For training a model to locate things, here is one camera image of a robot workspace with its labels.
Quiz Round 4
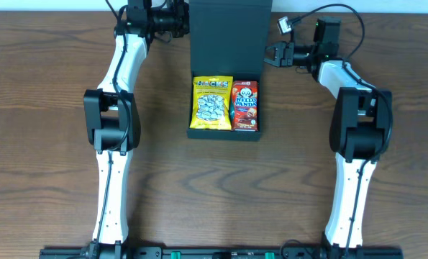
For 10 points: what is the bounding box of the red Hello Panda box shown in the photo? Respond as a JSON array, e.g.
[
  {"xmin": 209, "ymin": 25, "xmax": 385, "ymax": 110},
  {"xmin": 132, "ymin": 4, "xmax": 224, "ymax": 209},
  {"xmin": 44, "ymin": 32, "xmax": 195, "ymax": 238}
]
[{"xmin": 230, "ymin": 81, "xmax": 258, "ymax": 132}]

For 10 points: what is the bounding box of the dark green box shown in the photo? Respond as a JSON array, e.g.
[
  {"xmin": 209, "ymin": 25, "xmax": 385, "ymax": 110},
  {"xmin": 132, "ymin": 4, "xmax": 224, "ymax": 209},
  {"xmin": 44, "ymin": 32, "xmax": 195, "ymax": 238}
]
[{"xmin": 186, "ymin": 0, "xmax": 273, "ymax": 142}]

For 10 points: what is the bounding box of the yellow Hacks candy bag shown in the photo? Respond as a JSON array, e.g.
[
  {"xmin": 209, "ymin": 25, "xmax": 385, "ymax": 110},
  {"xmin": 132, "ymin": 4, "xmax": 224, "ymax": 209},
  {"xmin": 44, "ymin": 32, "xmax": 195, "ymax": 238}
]
[{"xmin": 189, "ymin": 76, "xmax": 233, "ymax": 130}]

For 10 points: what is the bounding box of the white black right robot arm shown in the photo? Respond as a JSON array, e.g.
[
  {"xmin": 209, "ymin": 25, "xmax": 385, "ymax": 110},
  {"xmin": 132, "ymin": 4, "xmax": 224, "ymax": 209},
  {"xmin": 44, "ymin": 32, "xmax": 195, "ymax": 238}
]
[{"xmin": 265, "ymin": 42, "xmax": 393, "ymax": 258}]

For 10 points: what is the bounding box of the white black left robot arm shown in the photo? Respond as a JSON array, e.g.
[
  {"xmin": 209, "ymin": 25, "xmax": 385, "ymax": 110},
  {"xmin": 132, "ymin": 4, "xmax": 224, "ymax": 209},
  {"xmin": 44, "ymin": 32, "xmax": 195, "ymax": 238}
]
[{"xmin": 79, "ymin": 0, "xmax": 189, "ymax": 258}]

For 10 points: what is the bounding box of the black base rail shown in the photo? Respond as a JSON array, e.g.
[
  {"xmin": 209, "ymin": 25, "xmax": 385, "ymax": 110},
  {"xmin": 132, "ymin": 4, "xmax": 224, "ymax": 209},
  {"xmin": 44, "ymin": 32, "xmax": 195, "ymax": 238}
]
[{"xmin": 39, "ymin": 246, "xmax": 404, "ymax": 259}]

